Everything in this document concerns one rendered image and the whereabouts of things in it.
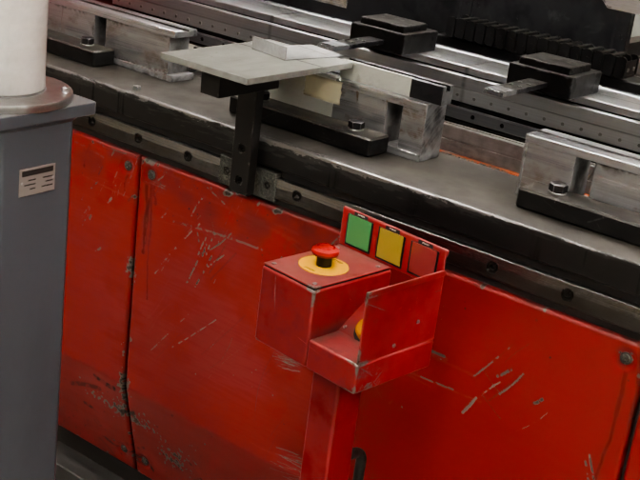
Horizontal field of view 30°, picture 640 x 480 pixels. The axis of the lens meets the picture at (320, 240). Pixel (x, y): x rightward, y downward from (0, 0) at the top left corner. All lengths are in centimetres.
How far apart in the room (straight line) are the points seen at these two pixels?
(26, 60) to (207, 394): 86
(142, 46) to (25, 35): 80
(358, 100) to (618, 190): 46
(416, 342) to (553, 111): 57
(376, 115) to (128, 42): 58
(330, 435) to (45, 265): 48
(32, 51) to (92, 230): 81
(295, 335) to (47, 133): 44
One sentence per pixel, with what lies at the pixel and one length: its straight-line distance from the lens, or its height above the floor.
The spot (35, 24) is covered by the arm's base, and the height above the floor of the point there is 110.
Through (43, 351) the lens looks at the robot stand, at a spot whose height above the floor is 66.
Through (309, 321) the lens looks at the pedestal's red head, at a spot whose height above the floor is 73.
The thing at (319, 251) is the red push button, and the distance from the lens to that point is 167.
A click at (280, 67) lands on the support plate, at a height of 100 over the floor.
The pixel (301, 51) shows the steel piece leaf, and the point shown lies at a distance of 199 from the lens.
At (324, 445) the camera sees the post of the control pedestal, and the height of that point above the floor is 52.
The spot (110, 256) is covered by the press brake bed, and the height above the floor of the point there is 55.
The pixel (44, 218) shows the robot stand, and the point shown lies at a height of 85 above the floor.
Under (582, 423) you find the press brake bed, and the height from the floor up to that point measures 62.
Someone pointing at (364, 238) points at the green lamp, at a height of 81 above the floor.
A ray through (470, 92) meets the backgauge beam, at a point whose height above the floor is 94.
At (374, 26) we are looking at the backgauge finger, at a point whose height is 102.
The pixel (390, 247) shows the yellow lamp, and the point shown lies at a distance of 171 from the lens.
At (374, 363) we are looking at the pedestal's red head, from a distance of 161.
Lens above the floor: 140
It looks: 20 degrees down
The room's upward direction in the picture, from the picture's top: 7 degrees clockwise
